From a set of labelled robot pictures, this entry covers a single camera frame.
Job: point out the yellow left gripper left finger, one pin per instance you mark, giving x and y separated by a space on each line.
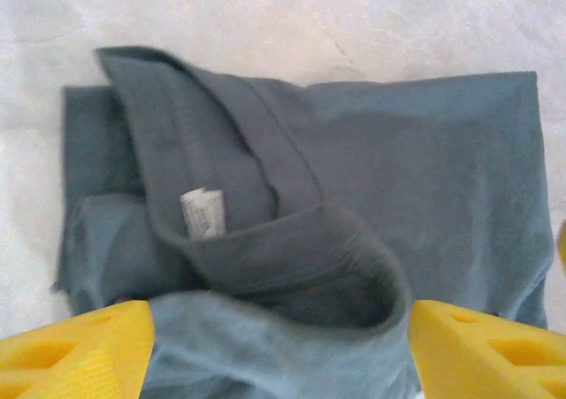
88 355

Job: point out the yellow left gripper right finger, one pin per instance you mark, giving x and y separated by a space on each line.
477 359

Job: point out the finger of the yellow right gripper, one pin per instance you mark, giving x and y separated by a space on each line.
562 246

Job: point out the grey t-shirt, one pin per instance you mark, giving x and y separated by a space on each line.
376 173

